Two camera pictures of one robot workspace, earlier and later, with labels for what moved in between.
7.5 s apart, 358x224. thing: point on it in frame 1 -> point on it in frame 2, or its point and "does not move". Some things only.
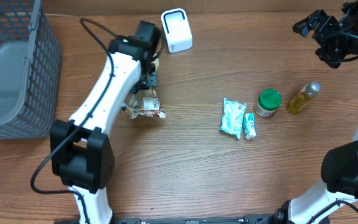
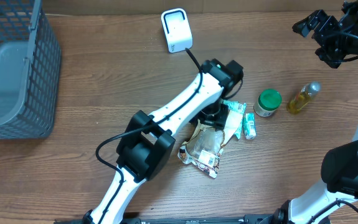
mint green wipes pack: (233, 116) does not move
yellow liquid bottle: (307, 94) does not move
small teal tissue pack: (249, 126) does not move
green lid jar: (269, 101) does not move
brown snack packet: (143, 104) -> (203, 147)
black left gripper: (149, 80) -> (216, 119)
